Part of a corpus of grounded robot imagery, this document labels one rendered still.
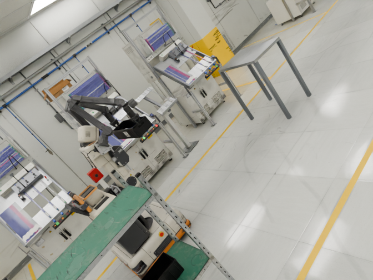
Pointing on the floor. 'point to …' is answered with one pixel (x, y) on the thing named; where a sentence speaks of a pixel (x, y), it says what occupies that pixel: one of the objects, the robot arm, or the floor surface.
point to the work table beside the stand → (253, 54)
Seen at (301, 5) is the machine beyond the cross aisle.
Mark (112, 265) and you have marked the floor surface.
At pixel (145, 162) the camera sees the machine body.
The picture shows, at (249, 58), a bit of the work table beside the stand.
